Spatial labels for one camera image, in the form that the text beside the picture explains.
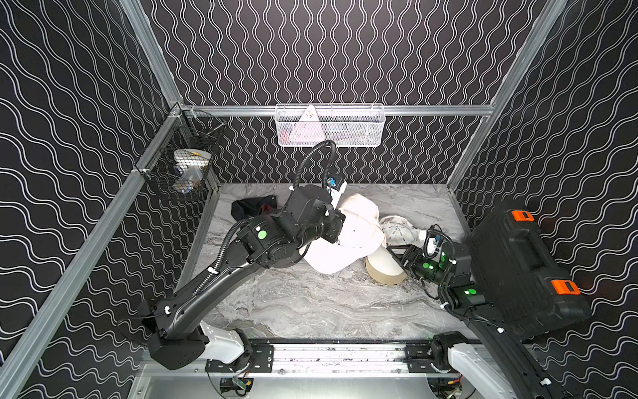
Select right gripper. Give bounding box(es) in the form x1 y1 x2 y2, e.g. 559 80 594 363
387 243 451 289

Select cream baseball cap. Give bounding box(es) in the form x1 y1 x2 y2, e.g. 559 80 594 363
303 194 386 274

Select navy baseball cap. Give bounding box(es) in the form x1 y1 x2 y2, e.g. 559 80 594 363
231 196 277 221

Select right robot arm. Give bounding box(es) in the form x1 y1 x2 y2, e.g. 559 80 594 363
387 225 573 398

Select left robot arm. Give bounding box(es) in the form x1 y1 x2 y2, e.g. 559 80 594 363
138 140 346 372

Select white baseball cap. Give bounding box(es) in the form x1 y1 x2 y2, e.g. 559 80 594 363
364 215 426 286

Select pink triangular card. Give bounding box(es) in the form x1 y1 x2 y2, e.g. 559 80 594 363
288 105 326 147

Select black orange tool case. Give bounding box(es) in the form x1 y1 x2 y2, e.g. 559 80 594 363
466 201 591 339

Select white wire basket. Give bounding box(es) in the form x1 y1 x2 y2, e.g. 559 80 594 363
274 104 386 148

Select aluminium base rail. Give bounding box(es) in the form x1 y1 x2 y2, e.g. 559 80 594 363
140 339 503 378

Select black wire basket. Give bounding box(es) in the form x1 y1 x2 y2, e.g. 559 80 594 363
141 106 229 202

